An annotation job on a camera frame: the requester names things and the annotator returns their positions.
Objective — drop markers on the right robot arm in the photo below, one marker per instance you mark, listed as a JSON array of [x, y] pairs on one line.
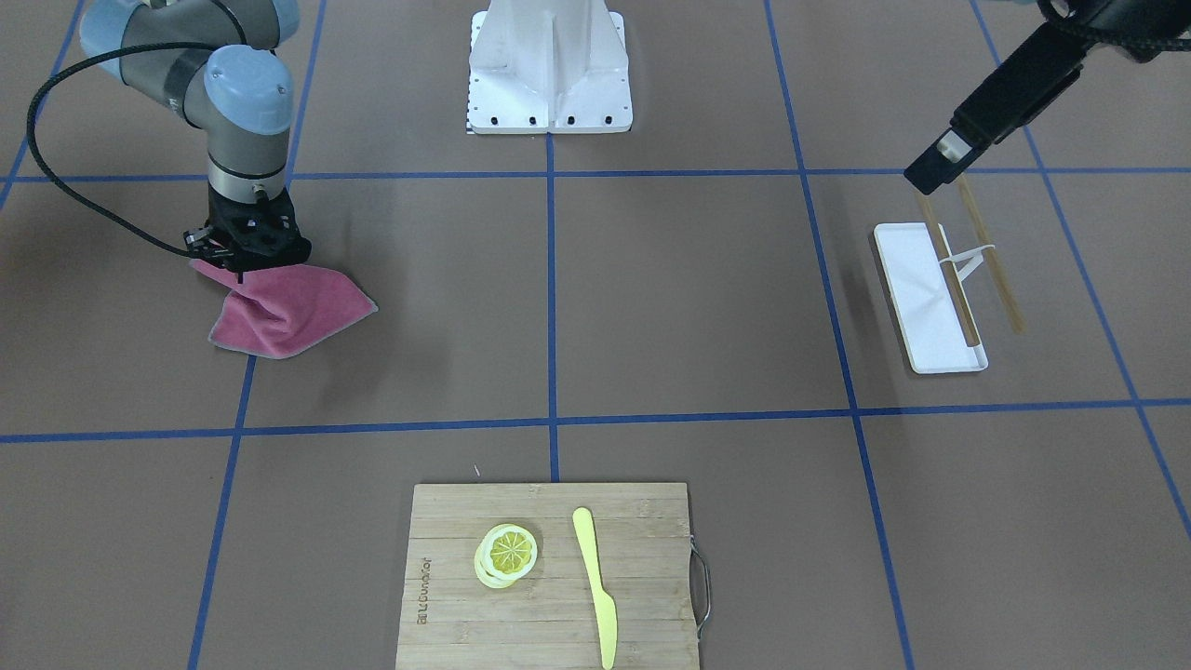
[[213, 63]]

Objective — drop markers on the yellow lemon slices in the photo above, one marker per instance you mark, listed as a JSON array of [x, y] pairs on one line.
[[505, 555]]

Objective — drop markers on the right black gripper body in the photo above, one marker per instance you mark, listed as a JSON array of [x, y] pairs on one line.
[[197, 239]]

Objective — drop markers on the red wiping cloth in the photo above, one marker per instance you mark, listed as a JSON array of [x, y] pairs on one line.
[[281, 312]]

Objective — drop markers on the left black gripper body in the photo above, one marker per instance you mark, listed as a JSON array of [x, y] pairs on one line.
[[1017, 86]]

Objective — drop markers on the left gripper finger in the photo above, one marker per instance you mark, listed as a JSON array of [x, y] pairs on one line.
[[944, 161]]

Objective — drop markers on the wooden chopstick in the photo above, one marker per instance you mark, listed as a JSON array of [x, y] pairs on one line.
[[945, 261], [997, 268]]

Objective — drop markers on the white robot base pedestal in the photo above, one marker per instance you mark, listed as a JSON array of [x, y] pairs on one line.
[[548, 67]]

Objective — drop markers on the white rectangular tray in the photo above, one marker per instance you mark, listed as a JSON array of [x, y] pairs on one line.
[[932, 339]]

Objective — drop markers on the yellow plastic knife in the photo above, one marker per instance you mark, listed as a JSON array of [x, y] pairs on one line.
[[605, 608]]

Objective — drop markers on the bamboo cutting board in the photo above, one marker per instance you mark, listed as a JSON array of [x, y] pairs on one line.
[[546, 619]]

